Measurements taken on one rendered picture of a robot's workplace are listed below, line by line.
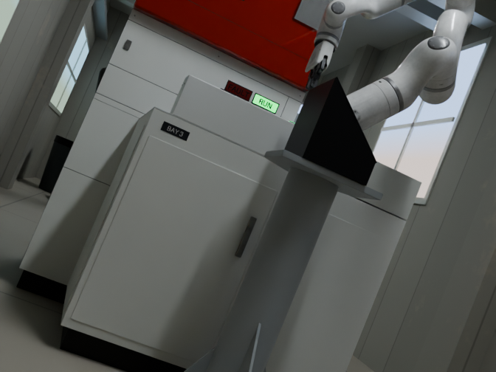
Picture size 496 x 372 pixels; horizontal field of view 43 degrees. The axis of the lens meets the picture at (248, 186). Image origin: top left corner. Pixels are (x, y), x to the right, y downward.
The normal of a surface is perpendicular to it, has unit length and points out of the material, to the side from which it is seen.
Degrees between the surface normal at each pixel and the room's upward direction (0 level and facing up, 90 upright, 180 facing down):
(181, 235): 90
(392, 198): 90
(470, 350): 90
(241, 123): 90
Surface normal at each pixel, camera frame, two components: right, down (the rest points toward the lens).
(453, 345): -0.90, -0.39
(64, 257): 0.25, 0.04
